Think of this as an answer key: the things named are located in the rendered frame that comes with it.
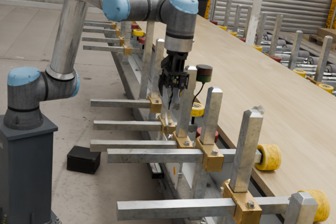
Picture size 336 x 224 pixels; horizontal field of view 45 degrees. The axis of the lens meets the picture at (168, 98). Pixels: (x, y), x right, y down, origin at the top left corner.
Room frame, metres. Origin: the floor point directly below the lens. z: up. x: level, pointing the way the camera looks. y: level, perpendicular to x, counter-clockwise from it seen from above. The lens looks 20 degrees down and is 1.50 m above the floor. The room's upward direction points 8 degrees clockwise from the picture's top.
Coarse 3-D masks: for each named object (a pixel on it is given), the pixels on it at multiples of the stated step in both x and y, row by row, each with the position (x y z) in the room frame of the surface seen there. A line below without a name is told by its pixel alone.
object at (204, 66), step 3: (198, 66) 1.36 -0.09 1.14; (201, 66) 1.36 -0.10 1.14; (204, 66) 1.37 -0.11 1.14; (207, 66) 1.37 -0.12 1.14; (210, 66) 1.38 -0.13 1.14; (204, 75) 1.34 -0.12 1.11; (207, 75) 1.35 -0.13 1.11; (195, 81) 1.35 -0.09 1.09; (198, 81) 1.35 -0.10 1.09; (195, 84) 1.35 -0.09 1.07; (201, 87) 1.37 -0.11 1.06; (198, 93) 1.37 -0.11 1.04; (195, 96) 1.37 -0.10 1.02; (192, 102) 1.37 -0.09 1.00
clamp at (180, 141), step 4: (172, 132) 1.39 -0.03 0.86; (176, 136) 1.34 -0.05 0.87; (172, 140) 1.37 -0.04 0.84; (176, 140) 1.32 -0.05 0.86; (180, 140) 1.31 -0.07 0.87; (184, 140) 1.32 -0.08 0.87; (188, 140) 1.32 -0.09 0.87; (180, 144) 1.28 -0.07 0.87; (180, 148) 1.27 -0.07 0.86; (184, 148) 1.27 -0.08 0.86; (188, 148) 1.27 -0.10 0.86; (192, 148) 1.28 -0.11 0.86
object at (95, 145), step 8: (96, 144) 1.22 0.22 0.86; (104, 144) 1.23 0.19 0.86; (112, 144) 1.24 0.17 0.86; (120, 144) 1.24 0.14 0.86; (128, 144) 1.25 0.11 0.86; (136, 144) 1.26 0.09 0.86; (144, 144) 1.27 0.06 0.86; (152, 144) 1.27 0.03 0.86; (160, 144) 1.28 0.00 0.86; (168, 144) 1.29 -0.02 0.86; (176, 144) 1.30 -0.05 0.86
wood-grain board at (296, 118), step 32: (160, 32) 3.09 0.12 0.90; (224, 32) 3.46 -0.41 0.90; (192, 64) 2.27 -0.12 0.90; (224, 64) 2.37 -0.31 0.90; (256, 64) 2.47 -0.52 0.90; (224, 96) 1.77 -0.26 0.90; (256, 96) 1.84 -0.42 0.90; (288, 96) 1.90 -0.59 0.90; (320, 96) 1.97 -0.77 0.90; (224, 128) 1.40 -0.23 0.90; (288, 128) 1.49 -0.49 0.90; (320, 128) 1.53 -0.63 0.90; (288, 160) 1.21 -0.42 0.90; (320, 160) 1.24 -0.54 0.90; (288, 192) 1.01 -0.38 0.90
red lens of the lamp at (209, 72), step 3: (198, 69) 1.35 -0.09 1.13; (201, 69) 1.34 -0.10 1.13; (204, 69) 1.34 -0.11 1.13; (207, 69) 1.34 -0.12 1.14; (210, 69) 1.35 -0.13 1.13; (198, 72) 1.35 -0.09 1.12; (201, 72) 1.34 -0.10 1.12; (204, 72) 1.34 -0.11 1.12; (207, 72) 1.34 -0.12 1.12; (210, 72) 1.35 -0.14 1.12
